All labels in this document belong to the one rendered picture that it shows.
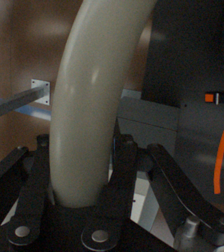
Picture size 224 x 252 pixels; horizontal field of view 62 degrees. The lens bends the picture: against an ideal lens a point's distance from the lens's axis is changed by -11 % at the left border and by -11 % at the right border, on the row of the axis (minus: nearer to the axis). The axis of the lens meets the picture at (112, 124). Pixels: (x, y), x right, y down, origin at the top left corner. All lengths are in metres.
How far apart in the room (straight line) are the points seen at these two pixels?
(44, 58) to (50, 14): 0.36
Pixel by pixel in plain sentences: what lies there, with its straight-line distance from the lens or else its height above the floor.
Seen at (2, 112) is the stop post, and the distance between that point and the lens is 1.44.
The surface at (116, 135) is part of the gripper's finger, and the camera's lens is 0.16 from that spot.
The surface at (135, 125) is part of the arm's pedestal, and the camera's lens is 0.99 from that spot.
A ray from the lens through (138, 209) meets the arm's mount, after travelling 0.66.
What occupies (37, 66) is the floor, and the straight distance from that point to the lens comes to 1.77.
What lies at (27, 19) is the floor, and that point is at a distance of 1.84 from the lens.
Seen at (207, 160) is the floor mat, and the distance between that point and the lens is 1.54.
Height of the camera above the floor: 1.34
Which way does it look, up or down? 60 degrees down
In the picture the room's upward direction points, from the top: 136 degrees counter-clockwise
